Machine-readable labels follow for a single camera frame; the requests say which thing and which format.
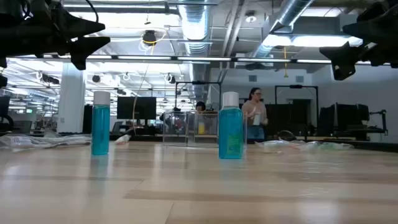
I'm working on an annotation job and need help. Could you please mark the blue mouthwash bottle white cap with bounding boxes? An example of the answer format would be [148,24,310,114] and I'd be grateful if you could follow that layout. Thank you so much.
[218,91,244,160]
[91,90,111,156]

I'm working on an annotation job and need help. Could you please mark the thin hanging cable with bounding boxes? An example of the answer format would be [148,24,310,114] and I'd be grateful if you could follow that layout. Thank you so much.
[132,62,150,135]

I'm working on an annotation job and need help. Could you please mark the yellow hanging cord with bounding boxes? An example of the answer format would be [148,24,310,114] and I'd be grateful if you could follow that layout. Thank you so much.
[282,46,289,78]

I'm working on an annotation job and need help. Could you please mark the black metal frame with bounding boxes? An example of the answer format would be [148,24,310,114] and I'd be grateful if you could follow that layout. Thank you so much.
[175,81,222,110]
[275,84,319,138]

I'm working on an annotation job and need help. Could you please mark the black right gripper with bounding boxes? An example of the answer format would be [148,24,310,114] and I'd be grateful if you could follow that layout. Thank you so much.
[319,0,398,82]

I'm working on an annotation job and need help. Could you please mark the black ceiling device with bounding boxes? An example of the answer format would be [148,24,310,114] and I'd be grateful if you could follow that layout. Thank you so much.
[142,29,157,46]

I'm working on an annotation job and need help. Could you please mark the round ceiling sensor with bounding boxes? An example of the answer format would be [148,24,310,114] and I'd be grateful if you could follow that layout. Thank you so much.
[244,10,257,24]

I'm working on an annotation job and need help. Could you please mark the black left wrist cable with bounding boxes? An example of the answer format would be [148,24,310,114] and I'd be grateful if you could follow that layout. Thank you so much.
[84,0,100,23]

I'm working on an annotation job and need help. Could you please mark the black cabinet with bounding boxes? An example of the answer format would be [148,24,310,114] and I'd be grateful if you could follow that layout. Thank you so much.
[82,104,93,134]

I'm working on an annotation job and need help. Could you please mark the black aluminium rig frame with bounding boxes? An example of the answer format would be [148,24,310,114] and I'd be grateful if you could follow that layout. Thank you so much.
[108,133,398,154]

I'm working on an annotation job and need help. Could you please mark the clear acrylic organizer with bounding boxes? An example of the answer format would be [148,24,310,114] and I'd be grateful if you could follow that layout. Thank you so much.
[162,110,249,148]

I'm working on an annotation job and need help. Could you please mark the bright ceiling light panel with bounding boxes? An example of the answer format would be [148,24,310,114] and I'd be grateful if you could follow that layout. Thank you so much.
[264,33,364,48]

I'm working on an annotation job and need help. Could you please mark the silver slanted ceiling duct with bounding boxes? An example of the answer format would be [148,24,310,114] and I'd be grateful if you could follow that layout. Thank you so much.
[251,0,315,58]

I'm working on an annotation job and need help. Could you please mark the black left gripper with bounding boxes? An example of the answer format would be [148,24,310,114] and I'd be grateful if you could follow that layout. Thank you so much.
[0,0,111,71]

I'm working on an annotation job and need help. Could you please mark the black workstation monitors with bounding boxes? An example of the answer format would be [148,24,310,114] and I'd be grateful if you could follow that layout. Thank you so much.
[319,103,371,141]

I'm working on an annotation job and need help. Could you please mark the silver spiral ceiling duct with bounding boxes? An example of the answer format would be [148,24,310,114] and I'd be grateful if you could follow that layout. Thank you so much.
[177,0,213,57]

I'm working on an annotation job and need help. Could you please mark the black dome-shaped object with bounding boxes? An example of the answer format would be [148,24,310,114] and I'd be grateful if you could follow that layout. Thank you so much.
[277,129,297,141]

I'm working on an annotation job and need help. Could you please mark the white pillar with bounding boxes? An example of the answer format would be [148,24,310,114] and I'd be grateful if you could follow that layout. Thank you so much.
[57,62,87,134]

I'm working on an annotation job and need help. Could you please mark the yellow-headed toothbrush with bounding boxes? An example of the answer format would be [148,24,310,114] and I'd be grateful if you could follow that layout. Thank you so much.
[0,133,93,152]

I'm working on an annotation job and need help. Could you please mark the linear ceiling light strip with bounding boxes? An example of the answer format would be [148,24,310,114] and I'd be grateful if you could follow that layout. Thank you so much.
[6,53,398,66]

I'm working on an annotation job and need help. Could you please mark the black monitor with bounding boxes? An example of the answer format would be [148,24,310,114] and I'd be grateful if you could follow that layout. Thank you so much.
[116,96,157,127]
[0,95,11,118]

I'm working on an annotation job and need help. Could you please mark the black partition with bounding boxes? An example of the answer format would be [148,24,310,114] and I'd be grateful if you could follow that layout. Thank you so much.
[264,99,312,139]

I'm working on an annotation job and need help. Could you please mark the green toothbrush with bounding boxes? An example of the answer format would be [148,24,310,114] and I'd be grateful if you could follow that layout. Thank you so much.
[310,141,355,152]
[114,134,132,146]

